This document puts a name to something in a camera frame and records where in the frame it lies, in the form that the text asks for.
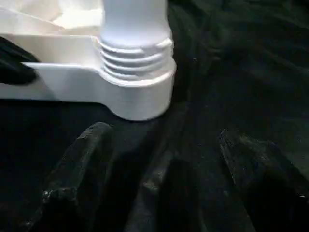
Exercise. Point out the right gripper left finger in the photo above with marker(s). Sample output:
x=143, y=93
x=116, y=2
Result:
x=77, y=183

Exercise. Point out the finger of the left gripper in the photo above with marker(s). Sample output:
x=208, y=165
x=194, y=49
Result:
x=14, y=50
x=17, y=73

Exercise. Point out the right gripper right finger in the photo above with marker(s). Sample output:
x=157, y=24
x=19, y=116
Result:
x=270, y=188

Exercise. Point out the white plastic table top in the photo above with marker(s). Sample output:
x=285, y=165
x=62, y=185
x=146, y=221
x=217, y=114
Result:
x=63, y=79

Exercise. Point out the white plastic table leg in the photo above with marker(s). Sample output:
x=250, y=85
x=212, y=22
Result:
x=135, y=29

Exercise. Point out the black work mat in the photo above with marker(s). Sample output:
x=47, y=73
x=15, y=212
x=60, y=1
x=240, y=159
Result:
x=241, y=72

